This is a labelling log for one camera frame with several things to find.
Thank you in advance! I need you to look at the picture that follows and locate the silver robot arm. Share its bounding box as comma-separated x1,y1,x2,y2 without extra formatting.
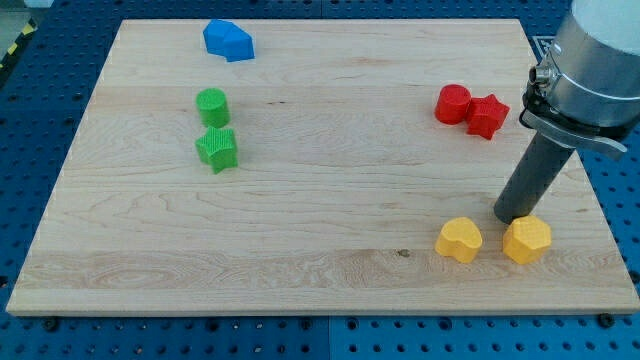
521,0,639,159

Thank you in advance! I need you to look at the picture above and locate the yellow heart block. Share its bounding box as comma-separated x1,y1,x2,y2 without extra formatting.
434,217,483,263

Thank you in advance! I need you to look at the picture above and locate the light wooden board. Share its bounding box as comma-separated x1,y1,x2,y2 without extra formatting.
7,19,639,317

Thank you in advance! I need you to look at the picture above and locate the green star block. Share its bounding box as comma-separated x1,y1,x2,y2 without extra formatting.
195,127,238,174

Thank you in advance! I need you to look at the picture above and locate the green cylinder block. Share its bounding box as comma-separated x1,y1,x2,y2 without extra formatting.
195,88,230,128

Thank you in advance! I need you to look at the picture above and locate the red cylinder block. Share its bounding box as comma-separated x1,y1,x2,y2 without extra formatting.
434,84,471,125

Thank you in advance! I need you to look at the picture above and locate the blue arch block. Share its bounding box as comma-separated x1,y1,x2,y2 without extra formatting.
203,19,255,62

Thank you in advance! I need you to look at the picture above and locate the red star block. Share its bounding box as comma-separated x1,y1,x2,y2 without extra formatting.
466,94,510,140

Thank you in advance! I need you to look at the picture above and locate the yellow pentagon block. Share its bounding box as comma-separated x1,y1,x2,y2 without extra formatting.
502,215,552,265

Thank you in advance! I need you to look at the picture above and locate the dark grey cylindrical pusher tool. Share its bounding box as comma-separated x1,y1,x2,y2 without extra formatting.
494,133,575,224

